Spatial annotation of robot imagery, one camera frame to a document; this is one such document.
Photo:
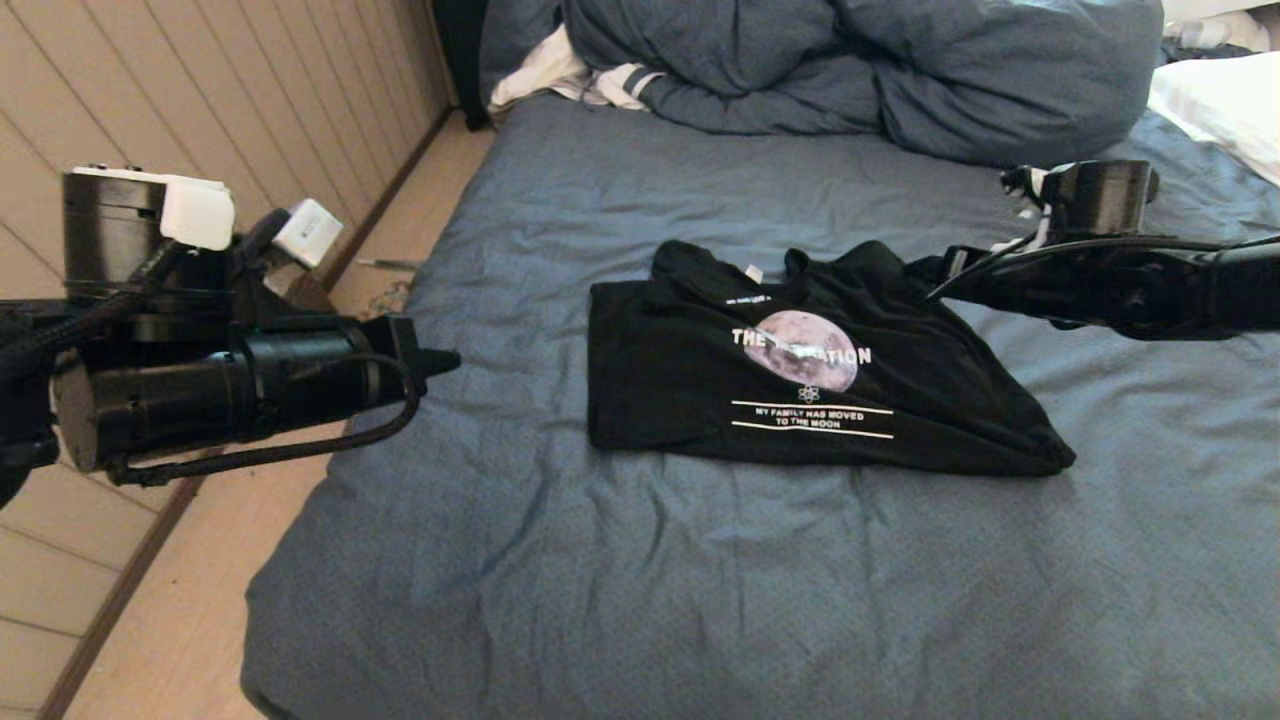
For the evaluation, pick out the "white left wrist camera on bracket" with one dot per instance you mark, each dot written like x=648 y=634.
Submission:
x=310 y=235

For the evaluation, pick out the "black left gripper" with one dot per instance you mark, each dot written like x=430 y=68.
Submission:
x=320 y=380

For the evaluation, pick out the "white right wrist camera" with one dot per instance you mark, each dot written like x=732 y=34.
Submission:
x=1030 y=185

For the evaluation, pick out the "white pillow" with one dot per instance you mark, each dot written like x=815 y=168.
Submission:
x=1220 y=100

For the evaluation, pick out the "blue crumpled duvet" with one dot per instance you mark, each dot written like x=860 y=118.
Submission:
x=950 y=90

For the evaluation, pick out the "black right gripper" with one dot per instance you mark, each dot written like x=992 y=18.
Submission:
x=1060 y=285

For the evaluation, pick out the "white striped garment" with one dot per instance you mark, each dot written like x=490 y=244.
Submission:
x=540 y=75

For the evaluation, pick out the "dark bedside furniture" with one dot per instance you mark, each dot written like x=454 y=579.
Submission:
x=460 y=60

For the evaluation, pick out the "black moon print t-shirt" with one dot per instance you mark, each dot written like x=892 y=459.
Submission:
x=680 y=400

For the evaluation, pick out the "thin stick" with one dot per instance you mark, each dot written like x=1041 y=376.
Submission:
x=385 y=264

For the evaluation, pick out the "patterned crumpled cloth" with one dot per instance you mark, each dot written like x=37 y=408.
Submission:
x=392 y=298

